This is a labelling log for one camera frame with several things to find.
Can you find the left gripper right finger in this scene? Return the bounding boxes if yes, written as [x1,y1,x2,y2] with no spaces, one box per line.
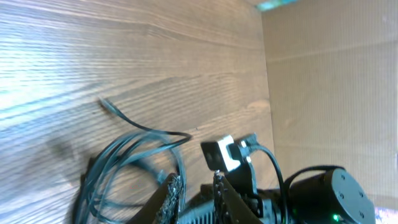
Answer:
[213,171,263,224]

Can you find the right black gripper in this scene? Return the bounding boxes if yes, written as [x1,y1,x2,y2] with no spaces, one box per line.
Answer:
[178,146,280,224]

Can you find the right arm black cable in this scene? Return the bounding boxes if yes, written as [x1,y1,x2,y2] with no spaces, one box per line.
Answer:
[239,133,346,224]

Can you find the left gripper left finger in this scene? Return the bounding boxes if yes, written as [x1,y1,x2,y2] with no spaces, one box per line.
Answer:
[127,173,183,224]

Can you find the black USB cable coil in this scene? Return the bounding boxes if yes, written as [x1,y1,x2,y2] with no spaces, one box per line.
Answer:
[73,98,193,224]

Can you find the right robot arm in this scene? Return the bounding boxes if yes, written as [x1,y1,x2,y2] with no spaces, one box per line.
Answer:
[179,141,376,223]

